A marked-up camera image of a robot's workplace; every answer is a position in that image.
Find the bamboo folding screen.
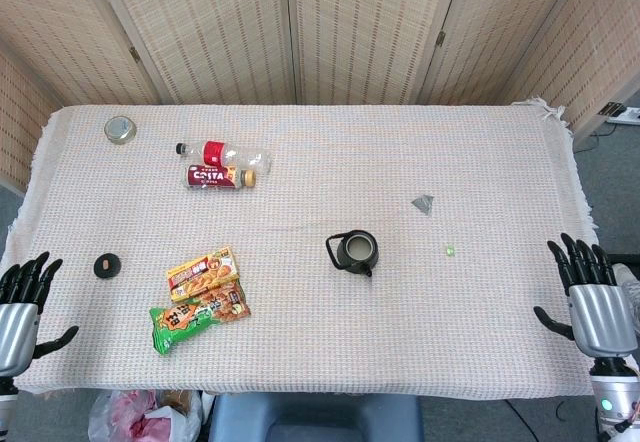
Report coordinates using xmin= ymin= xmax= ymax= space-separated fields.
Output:
xmin=0 ymin=0 xmax=640 ymax=194

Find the blue grey chair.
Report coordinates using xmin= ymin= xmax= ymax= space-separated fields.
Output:
xmin=206 ymin=392 xmax=425 ymax=442

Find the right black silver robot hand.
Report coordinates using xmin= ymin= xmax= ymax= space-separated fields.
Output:
xmin=532 ymin=232 xmax=640 ymax=361

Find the beige woven tablecloth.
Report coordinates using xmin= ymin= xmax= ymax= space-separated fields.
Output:
xmin=0 ymin=96 xmax=609 ymax=398

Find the white power strip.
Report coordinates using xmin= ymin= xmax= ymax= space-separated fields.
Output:
xmin=606 ymin=104 xmax=640 ymax=126

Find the Costa coffee bottle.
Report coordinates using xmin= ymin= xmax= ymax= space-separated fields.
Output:
xmin=185 ymin=163 xmax=258 ymax=191

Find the clear bottle red label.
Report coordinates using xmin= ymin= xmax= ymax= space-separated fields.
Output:
xmin=175 ymin=139 xmax=273 ymax=174

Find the black teapot lid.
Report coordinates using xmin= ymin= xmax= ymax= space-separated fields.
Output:
xmin=93 ymin=253 xmax=123 ymax=280

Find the green snack bag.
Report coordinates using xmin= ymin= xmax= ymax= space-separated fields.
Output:
xmin=149 ymin=281 xmax=252 ymax=358

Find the white pink plastic bag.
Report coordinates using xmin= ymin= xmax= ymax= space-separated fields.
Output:
xmin=88 ymin=389 xmax=204 ymax=442

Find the round metal tin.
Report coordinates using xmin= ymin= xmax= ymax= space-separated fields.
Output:
xmin=103 ymin=116 xmax=138 ymax=146

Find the grey tea bag green tag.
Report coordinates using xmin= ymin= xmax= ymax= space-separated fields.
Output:
xmin=410 ymin=194 xmax=457 ymax=256

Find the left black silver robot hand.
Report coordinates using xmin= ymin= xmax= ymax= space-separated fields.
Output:
xmin=0 ymin=250 xmax=80 ymax=381

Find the black teapot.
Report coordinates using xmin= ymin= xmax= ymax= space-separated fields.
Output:
xmin=325 ymin=229 xmax=380 ymax=279

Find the yellow snack box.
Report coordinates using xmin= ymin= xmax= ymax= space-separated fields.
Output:
xmin=165 ymin=245 xmax=240 ymax=304

